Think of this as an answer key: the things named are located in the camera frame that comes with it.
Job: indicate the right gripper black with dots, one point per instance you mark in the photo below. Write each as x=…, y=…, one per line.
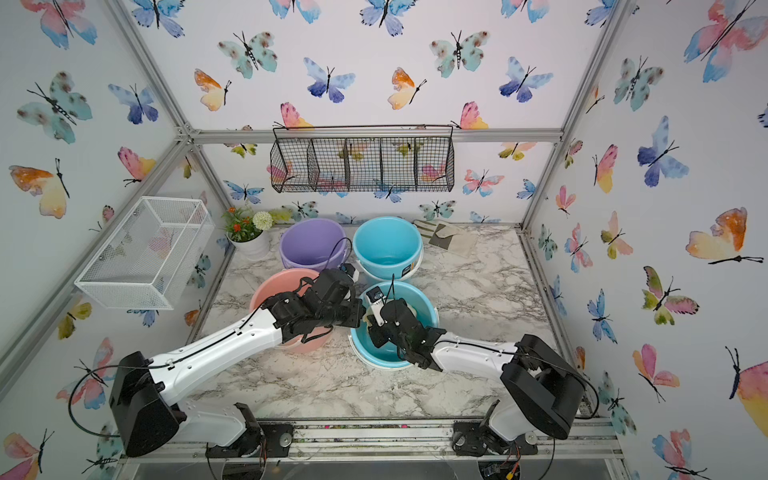
x=375, y=336

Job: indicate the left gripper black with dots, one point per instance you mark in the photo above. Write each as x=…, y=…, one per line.
x=357, y=310

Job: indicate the teal plastic bucket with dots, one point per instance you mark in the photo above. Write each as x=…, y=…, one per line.
x=388, y=248
x=386, y=357

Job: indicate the pink plastic bucket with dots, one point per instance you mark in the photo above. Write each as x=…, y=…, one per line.
x=289, y=280

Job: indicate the yellow microfiber cloth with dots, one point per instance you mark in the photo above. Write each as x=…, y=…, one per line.
x=414, y=312

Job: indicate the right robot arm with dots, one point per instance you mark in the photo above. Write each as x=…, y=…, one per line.
x=545, y=391

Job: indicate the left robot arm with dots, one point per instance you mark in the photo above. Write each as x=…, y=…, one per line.
x=150, y=400

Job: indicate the purple plastic bucket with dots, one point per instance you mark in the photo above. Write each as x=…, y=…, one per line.
x=315, y=244

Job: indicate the beige patterned folded cloth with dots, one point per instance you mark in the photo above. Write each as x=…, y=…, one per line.
x=448, y=237

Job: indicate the potted flower plant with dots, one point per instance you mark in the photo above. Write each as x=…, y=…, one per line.
x=248, y=231

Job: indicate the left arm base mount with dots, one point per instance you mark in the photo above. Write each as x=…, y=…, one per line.
x=267, y=441

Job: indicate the aluminium front rail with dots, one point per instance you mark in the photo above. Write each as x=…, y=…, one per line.
x=412, y=439

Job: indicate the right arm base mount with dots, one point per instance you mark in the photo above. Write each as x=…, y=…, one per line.
x=492, y=438

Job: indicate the black wire wall basket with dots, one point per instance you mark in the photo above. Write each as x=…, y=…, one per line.
x=363, y=159

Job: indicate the white wire mesh basket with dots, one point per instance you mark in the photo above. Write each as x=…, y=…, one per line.
x=150, y=255

